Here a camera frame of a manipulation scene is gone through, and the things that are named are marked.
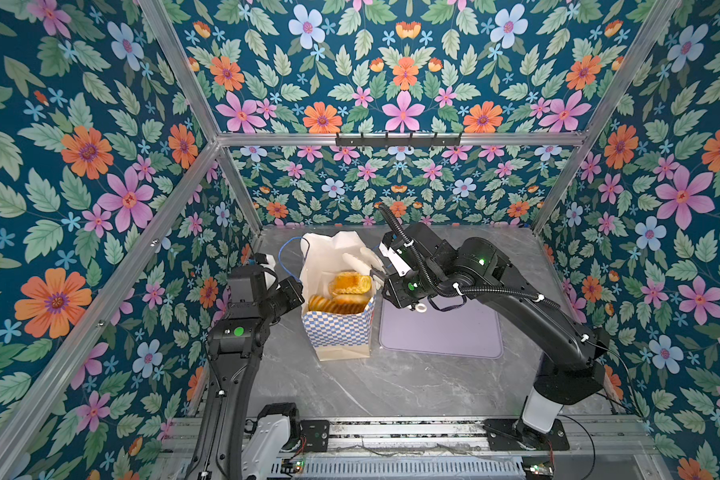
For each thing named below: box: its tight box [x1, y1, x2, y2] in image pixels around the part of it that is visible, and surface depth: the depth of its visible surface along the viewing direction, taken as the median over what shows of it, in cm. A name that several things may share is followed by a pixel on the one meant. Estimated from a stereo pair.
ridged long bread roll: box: [308, 294, 367, 315], surface depth 88 cm
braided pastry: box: [332, 272, 373, 295], surface depth 86 cm
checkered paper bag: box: [300, 230, 377, 361], surface depth 78 cm
